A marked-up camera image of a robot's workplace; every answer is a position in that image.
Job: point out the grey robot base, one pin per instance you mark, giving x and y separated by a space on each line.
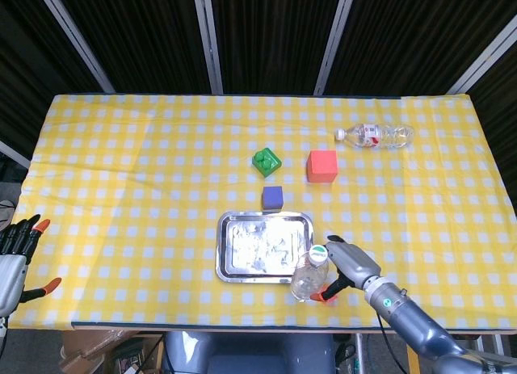
250 351

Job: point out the purple foam cube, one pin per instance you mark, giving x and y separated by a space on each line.
272 197

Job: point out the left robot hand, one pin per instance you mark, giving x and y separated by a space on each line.
12 269

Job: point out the green plastic building block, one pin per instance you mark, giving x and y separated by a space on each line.
266 162

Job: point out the white frame post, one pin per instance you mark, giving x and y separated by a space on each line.
480 59
335 39
74 39
208 39

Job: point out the black pleated curtain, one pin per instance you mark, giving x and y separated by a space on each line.
274 34

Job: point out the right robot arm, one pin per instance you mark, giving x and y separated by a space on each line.
412 321

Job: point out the clear bottle green-print cap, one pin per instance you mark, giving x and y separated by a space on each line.
309 279

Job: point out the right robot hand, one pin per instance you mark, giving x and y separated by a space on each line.
351 263

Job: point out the brown cardboard box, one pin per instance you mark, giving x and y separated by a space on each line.
93 350

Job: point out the yellow white checked tablecloth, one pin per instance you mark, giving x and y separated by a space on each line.
141 228

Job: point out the small orange foam cube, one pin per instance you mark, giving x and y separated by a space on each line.
332 299

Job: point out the large orange foam cube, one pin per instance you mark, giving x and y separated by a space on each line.
322 166

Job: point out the rectangular metal tray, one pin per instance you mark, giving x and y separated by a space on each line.
264 249

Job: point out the clear bottle red label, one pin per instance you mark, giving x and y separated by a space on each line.
375 135

